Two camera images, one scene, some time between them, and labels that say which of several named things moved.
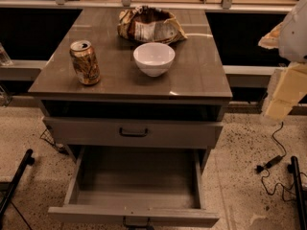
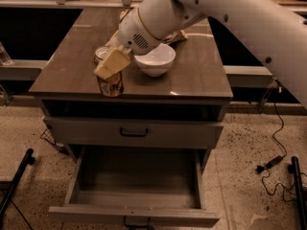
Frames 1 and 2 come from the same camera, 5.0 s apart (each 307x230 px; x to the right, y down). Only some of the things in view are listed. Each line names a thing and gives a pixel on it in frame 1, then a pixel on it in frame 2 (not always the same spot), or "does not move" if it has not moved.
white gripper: [295, 35] to [135, 33]
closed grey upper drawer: [166, 133] does not move
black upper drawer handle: [140, 134] does not move
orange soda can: [85, 62] to [111, 86]
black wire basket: [47, 136] does not move
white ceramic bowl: [154, 59] does not move
